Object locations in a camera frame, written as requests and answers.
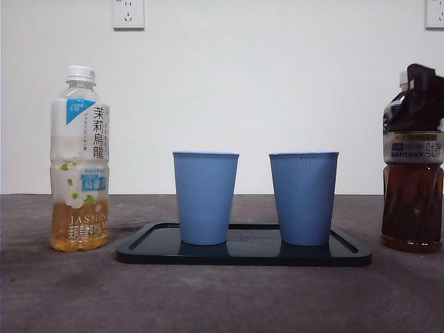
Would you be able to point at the dark oolong tea bottle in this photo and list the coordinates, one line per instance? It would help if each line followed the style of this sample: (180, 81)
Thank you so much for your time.
(412, 194)

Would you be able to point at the blue ribbed plastic cup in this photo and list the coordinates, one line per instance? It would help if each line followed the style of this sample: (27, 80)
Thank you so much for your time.
(204, 197)
(303, 197)

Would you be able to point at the dark rectangular serving tray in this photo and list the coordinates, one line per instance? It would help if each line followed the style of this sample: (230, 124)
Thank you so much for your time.
(243, 258)

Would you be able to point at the pale jasmine tea bottle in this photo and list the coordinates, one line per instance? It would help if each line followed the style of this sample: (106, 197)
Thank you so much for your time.
(79, 138)

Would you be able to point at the white wall power socket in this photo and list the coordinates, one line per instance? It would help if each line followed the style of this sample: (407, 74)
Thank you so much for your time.
(435, 14)
(128, 14)

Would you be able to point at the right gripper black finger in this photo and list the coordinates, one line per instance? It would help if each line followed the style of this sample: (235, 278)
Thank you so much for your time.
(419, 111)

